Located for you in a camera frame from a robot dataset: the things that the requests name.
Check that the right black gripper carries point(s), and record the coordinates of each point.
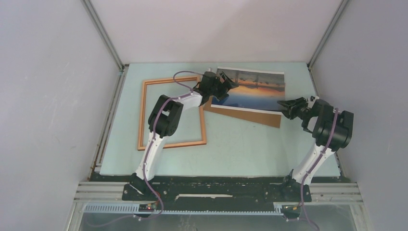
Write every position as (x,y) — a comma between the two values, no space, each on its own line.
(289,103)

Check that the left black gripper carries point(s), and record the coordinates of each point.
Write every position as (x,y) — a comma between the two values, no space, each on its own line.
(228,84)

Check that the brown cardboard backing board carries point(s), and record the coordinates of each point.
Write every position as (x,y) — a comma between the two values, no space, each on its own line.
(271,120)

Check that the sunset photo print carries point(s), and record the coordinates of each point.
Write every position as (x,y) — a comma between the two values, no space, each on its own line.
(257,91)

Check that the wooden picture frame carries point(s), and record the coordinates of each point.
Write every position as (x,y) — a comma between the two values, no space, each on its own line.
(191,130)

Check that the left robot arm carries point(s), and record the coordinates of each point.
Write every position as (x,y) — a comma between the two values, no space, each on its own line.
(165,117)

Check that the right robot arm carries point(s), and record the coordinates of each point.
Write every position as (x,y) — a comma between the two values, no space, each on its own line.
(331,130)

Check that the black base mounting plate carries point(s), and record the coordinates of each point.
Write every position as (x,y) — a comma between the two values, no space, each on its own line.
(214,193)

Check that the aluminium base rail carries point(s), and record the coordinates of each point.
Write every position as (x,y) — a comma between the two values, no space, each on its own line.
(321,194)

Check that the right corner aluminium post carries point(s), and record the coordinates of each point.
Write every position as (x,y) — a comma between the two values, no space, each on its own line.
(328,31)

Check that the corner aluminium post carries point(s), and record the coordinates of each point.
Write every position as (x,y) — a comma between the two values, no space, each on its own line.
(328,31)
(91,11)

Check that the left corner aluminium post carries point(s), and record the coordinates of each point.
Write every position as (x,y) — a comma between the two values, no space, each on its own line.
(91,11)

